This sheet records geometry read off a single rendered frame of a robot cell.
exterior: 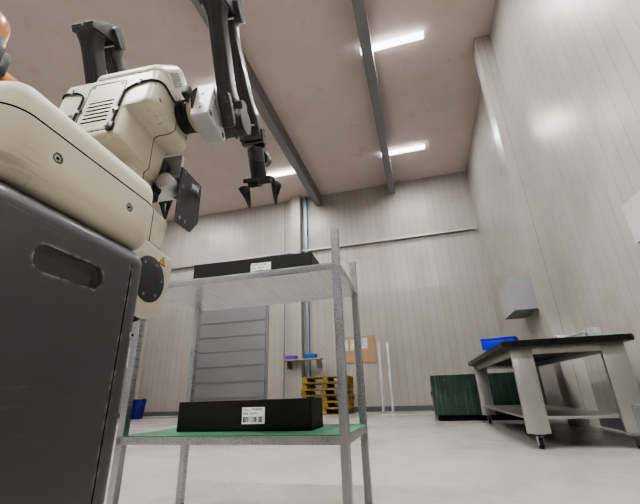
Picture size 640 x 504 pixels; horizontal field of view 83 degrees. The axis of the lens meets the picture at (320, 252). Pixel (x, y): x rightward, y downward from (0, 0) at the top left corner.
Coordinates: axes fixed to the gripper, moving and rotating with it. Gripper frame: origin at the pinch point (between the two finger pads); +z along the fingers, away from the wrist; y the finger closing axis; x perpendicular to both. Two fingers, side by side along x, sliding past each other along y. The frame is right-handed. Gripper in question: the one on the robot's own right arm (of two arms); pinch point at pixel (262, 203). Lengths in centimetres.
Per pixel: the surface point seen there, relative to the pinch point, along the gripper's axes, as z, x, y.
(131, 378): 62, -1, 64
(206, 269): 24, -31, 41
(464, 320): 306, -874, -241
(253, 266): 24.6, -29.7, 17.5
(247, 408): 78, -5, 19
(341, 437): 79, 14, -20
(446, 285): 216, -920, -212
